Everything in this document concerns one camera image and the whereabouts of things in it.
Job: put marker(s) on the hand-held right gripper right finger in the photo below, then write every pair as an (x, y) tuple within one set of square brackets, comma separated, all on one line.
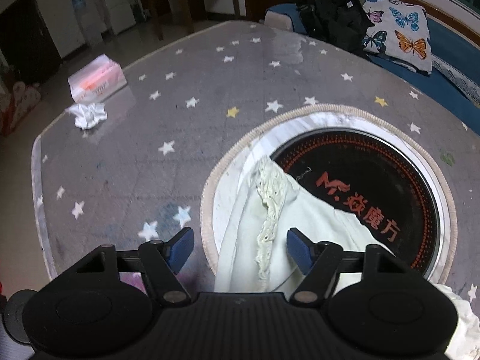
[(300, 249)]

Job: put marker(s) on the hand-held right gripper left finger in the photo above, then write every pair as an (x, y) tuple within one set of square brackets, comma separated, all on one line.
[(182, 249)]

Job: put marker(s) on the white water dispenser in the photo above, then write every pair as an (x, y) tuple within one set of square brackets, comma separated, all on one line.
[(86, 20)]

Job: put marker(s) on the crumpled white tissue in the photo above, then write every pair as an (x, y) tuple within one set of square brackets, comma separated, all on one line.
[(88, 115)]

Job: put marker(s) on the black bag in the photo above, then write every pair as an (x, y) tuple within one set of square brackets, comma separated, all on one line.
[(330, 18)]

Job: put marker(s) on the round black induction cooker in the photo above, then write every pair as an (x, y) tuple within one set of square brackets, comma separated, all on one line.
[(375, 180)]

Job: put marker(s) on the grey star-print tablecloth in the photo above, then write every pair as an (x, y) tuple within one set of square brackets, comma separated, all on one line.
[(131, 138)]

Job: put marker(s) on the red patterned box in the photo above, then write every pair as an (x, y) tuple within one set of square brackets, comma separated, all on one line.
[(18, 105)]

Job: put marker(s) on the butterfly print pillow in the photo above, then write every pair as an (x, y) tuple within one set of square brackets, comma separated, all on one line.
[(405, 33)]

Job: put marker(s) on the blue sofa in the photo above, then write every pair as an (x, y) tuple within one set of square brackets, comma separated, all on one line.
[(450, 63)]

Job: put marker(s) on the white fridge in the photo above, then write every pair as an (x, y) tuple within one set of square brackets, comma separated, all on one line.
[(114, 3)]

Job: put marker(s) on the pale green T-shirt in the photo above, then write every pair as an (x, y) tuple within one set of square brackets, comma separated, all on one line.
[(243, 232)]

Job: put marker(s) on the white tissue pack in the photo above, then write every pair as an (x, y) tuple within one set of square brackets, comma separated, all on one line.
[(97, 78)]

